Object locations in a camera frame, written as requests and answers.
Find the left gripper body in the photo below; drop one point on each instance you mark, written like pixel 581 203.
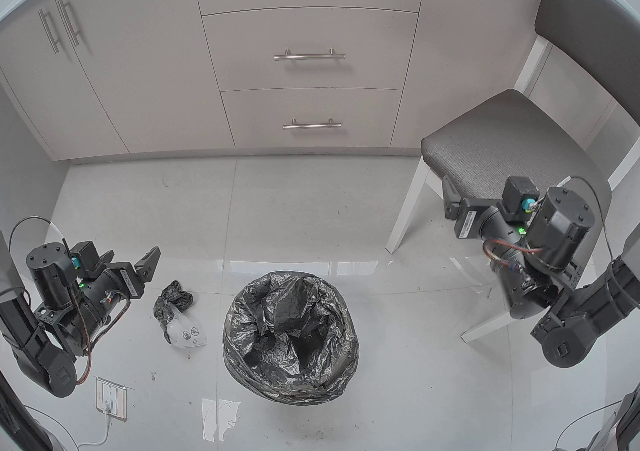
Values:
pixel 107 291

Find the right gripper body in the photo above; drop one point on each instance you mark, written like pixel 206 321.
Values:
pixel 492 226

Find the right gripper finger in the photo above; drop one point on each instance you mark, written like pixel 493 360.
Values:
pixel 452 196

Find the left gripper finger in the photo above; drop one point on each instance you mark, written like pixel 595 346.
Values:
pixel 149 264
pixel 108 258

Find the black plastic bag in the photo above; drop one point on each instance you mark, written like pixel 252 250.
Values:
pixel 290 339

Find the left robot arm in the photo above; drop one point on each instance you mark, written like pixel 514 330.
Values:
pixel 50 279

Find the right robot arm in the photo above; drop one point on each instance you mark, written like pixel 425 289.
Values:
pixel 565 224

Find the crumpled black plastic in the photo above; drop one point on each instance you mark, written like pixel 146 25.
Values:
pixel 172 296

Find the grey padded white-framed chair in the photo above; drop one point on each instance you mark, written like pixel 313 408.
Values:
pixel 505 149

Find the clear printed wrapper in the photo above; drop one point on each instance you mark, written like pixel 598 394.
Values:
pixel 187 331

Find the beige cabinet with drawers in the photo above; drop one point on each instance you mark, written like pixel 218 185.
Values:
pixel 310 14

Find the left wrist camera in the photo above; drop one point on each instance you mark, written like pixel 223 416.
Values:
pixel 86 256

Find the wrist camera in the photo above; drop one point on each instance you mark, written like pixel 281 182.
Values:
pixel 86 256
pixel 520 194

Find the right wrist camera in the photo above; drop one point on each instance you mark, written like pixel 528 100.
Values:
pixel 520 194

